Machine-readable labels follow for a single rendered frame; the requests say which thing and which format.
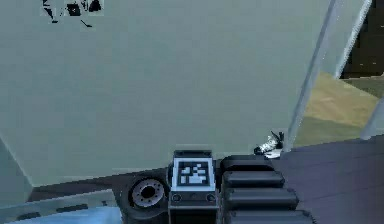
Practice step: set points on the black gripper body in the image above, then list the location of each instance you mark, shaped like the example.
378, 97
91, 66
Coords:
146, 193

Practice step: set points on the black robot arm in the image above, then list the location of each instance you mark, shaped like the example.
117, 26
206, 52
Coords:
253, 193

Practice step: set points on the pale blue furniture top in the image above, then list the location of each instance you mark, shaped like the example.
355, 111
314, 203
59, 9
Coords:
66, 213

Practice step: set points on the black and white small object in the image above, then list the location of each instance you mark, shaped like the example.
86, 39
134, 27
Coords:
268, 146

